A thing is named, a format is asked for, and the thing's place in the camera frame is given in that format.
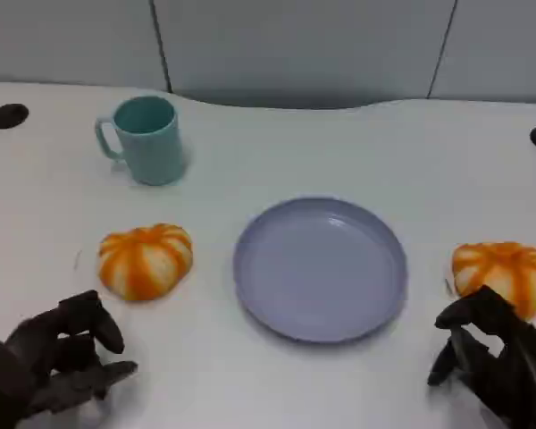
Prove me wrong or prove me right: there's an orange white toy bread roll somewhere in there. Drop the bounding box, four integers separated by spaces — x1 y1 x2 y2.
451 241 536 323
98 223 193 302

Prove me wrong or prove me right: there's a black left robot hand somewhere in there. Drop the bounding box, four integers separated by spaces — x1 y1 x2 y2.
0 289 138 429

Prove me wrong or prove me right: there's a lilac plate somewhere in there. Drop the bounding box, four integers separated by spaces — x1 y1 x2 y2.
232 197 408 345

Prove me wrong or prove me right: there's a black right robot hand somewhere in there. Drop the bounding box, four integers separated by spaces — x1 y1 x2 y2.
427 285 536 429

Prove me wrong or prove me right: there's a pale green mug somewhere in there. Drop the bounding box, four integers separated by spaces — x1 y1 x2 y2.
94 96 187 187

